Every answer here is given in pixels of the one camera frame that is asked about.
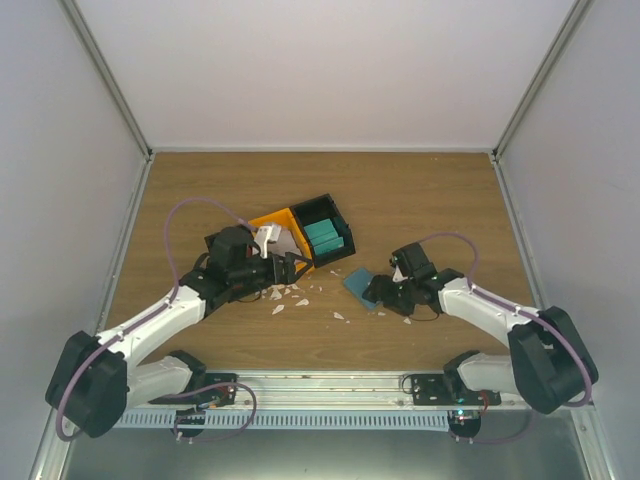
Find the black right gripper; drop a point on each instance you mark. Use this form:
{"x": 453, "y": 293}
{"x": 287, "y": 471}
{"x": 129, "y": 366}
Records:
{"x": 380, "y": 293}

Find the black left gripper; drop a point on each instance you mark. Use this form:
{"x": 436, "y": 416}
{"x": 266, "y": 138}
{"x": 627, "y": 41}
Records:
{"x": 289, "y": 277}

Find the teal card holder wallet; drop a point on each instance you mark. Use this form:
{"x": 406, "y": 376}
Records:
{"x": 357, "y": 283}

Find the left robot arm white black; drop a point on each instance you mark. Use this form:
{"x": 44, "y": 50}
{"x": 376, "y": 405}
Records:
{"x": 99, "y": 377}

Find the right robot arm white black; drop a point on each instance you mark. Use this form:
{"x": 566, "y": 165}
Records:
{"x": 547, "y": 364}

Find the white cards in orange bin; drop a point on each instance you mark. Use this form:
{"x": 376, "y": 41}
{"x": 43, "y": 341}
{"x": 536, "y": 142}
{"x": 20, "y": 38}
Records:
{"x": 286, "y": 243}

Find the stack of teal cards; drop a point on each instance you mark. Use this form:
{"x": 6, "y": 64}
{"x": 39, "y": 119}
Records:
{"x": 324, "y": 237}

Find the black bin with teal cards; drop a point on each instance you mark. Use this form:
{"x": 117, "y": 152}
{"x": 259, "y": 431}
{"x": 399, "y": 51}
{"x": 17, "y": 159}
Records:
{"x": 320, "y": 208}

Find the orange plastic bin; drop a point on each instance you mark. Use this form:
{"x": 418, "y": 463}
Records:
{"x": 286, "y": 218}

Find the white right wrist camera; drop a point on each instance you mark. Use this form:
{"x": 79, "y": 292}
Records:
{"x": 397, "y": 275}

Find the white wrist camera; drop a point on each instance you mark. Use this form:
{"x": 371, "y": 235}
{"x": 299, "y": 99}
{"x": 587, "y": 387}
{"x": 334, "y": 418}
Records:
{"x": 266, "y": 234}
{"x": 397, "y": 275}

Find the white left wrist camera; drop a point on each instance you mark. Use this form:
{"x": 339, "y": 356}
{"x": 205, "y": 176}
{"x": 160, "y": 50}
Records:
{"x": 266, "y": 234}

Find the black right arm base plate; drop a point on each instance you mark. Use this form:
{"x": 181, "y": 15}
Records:
{"x": 435, "y": 389}

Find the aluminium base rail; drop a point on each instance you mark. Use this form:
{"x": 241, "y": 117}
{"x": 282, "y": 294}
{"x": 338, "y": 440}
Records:
{"x": 330, "y": 390}

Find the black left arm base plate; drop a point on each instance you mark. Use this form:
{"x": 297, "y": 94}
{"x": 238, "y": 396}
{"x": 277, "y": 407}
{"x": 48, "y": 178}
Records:
{"x": 220, "y": 396}

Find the grey slotted cable duct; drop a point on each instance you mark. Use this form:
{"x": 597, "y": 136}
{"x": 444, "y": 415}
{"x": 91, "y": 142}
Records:
{"x": 290, "y": 420}

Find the aluminium frame post right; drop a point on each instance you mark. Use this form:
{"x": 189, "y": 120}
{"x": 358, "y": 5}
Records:
{"x": 556, "y": 49}

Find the aluminium frame post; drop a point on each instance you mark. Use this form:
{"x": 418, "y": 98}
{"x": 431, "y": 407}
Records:
{"x": 89, "y": 43}
{"x": 556, "y": 49}

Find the aluminium frame post left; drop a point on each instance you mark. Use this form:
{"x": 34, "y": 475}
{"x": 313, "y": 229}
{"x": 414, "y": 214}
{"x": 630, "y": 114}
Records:
{"x": 89, "y": 43}

